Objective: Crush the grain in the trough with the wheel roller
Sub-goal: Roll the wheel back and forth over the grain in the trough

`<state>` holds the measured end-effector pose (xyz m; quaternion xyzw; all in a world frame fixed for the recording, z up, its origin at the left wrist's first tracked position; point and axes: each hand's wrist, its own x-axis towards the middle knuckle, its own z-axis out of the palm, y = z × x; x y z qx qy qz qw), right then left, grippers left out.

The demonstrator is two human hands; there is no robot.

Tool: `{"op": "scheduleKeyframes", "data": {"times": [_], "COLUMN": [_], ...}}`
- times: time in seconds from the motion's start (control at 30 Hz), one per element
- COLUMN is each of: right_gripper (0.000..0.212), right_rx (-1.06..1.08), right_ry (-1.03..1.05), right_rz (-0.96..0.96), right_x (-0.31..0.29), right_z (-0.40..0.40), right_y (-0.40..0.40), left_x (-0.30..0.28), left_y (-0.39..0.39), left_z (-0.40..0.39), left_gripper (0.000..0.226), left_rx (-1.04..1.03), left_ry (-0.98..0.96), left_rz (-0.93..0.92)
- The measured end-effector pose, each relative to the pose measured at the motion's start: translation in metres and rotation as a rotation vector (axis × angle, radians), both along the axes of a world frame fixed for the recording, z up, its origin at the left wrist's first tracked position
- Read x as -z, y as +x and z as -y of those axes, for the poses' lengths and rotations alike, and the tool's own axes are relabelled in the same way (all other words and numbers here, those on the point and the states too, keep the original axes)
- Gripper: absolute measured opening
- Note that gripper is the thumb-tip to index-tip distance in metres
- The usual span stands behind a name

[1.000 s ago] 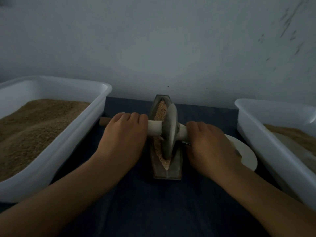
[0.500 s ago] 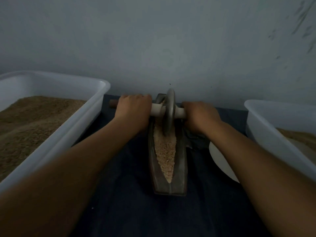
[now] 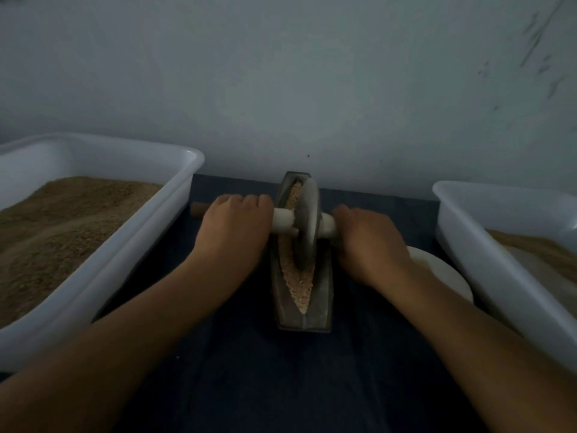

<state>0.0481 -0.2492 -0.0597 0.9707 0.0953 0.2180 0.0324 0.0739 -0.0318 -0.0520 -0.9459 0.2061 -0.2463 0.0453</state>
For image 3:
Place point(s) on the person's left hand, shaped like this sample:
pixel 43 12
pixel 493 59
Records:
pixel 233 231

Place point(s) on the person's right hand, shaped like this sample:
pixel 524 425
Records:
pixel 371 246

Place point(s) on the boat-shaped metal grinding trough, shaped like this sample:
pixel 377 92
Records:
pixel 305 318

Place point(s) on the large brown grain heap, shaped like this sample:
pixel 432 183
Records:
pixel 539 248
pixel 50 243

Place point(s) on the person's left forearm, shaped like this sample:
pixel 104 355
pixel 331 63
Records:
pixel 90 365

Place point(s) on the person's right forearm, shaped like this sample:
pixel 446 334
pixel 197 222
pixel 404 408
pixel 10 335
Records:
pixel 487 361

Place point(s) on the white round plate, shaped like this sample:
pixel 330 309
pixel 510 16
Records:
pixel 446 270

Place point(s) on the white plastic tub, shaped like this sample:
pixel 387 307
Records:
pixel 140 239
pixel 500 284

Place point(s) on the dark blue table cloth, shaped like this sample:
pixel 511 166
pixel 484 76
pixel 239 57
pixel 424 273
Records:
pixel 234 397

